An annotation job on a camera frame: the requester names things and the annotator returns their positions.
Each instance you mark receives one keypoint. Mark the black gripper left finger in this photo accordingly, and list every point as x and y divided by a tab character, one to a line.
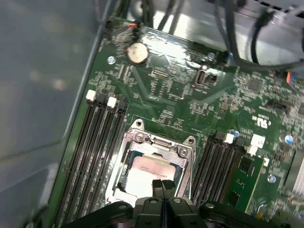
149	213

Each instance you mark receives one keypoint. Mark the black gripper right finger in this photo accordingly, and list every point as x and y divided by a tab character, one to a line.
180	213

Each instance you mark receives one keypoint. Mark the silver CPU plate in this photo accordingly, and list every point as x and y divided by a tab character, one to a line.
142	175

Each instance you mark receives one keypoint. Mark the metal socket cover frame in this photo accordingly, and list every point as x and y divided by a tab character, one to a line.
184	169

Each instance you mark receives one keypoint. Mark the black RAM slot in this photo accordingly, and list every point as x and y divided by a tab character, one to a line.
226	171
205	171
89	147
216	171
111	147
78	147
101	147

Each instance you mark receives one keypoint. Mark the CPU socket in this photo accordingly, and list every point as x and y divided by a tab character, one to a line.
140	137

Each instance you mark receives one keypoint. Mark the green RAM stick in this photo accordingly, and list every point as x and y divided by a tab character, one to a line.
244	180

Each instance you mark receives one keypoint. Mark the green motherboard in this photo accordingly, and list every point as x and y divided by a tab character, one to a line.
166	95

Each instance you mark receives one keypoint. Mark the silver finned heatsink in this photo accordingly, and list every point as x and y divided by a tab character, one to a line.
298	173

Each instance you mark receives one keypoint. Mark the silver coin battery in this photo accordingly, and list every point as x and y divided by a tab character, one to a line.
137	53

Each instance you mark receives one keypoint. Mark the black open PC case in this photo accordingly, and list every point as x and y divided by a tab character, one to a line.
35	95

